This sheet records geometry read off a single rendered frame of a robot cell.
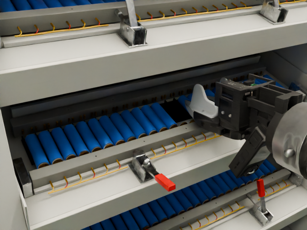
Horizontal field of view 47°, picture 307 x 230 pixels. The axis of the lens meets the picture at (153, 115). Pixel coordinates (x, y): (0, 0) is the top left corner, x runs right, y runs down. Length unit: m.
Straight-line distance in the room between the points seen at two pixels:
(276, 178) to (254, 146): 0.34
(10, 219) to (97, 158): 0.14
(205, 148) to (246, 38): 0.19
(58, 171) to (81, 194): 0.05
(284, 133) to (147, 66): 0.20
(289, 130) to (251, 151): 0.10
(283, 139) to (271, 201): 0.39
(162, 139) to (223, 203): 0.24
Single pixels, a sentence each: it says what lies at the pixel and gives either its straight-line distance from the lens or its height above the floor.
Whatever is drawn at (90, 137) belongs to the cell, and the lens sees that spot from 0.57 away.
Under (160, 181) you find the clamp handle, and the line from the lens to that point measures 0.49.
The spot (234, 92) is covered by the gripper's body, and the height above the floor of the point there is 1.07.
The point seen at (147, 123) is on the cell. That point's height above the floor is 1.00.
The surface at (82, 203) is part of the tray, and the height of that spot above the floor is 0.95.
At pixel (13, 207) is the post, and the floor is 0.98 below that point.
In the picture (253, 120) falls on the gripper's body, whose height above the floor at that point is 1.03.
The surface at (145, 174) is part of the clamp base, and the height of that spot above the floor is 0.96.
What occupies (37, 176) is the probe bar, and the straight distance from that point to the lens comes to 0.51.
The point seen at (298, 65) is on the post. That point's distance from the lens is 0.83.
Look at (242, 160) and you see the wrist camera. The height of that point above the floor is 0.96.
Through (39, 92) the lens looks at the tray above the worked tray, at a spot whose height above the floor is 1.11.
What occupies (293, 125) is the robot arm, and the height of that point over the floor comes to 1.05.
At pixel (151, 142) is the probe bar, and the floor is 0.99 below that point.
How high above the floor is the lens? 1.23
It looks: 21 degrees down
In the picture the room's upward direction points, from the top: 4 degrees counter-clockwise
